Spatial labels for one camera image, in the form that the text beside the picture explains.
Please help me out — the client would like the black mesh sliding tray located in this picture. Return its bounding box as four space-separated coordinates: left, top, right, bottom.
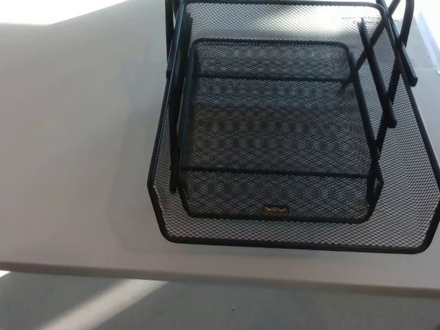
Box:
146 1 440 255

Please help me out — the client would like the black mesh tray with label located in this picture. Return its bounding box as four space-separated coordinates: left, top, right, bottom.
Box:
177 38 385 225

